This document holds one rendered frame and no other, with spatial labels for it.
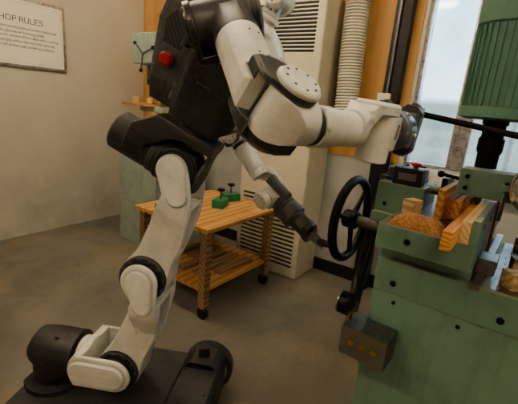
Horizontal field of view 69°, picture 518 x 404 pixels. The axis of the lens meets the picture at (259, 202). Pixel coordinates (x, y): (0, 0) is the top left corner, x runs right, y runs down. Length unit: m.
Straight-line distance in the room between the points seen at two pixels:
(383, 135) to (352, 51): 1.67
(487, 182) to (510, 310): 0.32
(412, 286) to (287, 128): 0.57
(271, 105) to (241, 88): 0.06
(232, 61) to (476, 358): 0.84
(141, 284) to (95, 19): 2.77
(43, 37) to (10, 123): 0.68
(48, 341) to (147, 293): 0.45
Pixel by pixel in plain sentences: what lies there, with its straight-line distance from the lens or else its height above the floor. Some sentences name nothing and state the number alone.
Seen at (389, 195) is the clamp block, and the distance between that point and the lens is 1.17.
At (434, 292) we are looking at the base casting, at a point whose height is 0.75.
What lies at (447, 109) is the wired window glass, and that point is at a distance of 2.51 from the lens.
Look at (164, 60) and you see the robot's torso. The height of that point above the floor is 1.23.
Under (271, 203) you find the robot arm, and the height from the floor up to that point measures 0.82.
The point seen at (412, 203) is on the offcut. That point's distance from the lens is 1.06.
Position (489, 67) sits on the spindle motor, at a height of 1.28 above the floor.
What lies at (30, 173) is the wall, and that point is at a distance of 3.36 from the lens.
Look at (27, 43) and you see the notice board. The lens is 3.31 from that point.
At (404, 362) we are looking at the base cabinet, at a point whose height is 0.54.
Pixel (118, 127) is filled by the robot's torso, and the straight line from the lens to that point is 1.10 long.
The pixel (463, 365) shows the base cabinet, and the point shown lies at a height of 0.60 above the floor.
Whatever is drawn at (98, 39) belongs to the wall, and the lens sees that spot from 3.60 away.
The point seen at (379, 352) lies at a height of 0.59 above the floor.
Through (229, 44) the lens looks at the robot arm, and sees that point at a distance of 0.69.
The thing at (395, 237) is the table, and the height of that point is 0.87.
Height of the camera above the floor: 1.15
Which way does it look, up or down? 15 degrees down
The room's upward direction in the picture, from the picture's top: 5 degrees clockwise
